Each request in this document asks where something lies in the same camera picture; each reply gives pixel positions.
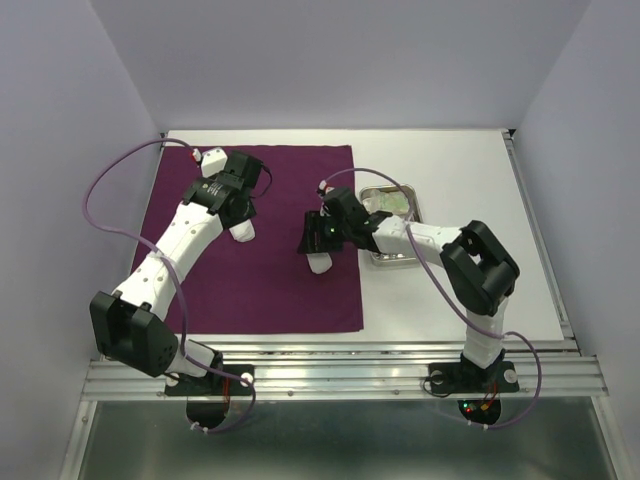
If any green gauze bag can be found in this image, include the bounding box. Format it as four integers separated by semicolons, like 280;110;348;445
378;191;410;216

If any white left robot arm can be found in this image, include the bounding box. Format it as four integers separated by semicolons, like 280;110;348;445
89;148;270;394

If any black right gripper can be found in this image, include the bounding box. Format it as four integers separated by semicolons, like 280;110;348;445
295;211;351;255

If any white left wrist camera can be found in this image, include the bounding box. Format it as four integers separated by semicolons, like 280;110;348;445
191;147;228;177

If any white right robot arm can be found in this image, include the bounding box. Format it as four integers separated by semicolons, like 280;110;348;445
297;187;520;396

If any aluminium right side rail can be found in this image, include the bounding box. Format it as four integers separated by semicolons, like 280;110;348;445
501;129;582;354

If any aluminium rail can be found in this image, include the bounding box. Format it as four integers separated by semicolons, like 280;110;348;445
82;341;609;401
501;129;582;354

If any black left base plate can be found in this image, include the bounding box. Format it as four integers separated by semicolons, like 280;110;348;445
162;364;256;435

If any stainless steel tray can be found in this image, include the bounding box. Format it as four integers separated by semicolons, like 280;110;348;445
359;184;422;268

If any aluminium front rail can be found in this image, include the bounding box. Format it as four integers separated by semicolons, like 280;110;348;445
82;341;609;401

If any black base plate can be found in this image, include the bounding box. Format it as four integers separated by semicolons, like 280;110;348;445
162;364;256;435
421;355;520;427

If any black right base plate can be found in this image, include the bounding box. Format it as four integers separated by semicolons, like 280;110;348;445
421;355;520;427

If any white gauze pad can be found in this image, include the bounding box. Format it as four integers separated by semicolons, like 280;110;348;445
229;220;256;243
306;253;333;275

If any purple cloth mat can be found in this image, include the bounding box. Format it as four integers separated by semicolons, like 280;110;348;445
130;143;365;335

